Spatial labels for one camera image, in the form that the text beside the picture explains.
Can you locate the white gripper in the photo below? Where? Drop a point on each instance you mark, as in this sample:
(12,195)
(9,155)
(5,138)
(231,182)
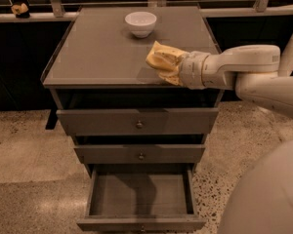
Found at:
(190,69)

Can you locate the yellow sponge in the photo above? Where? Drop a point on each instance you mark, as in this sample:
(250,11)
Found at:
(157,62)

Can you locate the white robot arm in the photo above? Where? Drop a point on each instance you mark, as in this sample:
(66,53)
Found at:
(262,201)

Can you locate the grey top drawer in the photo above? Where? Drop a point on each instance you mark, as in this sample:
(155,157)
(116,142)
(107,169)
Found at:
(129,114)

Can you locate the grey drawer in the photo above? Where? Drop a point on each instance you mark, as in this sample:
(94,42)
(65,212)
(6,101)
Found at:
(141,198)
(129,114)
(139,149)

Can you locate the grey drawer cabinet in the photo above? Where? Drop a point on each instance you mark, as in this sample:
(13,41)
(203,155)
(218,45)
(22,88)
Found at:
(100,55)

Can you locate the grey middle drawer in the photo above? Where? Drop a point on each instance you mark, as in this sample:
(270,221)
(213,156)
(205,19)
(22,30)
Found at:
(139,149)

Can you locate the grey bottom drawer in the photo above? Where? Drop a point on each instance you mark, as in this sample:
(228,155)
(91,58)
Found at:
(141,198)

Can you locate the white ceramic bowl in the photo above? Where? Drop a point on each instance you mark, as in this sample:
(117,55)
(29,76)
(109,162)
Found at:
(141,24)

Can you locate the white diagonal pole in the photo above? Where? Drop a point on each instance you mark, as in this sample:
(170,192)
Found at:
(286,60)

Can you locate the small yellow black object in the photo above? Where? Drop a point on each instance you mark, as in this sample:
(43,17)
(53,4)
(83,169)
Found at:
(20,10)

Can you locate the metal railing frame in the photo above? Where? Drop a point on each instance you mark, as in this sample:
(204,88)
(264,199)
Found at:
(153,4)

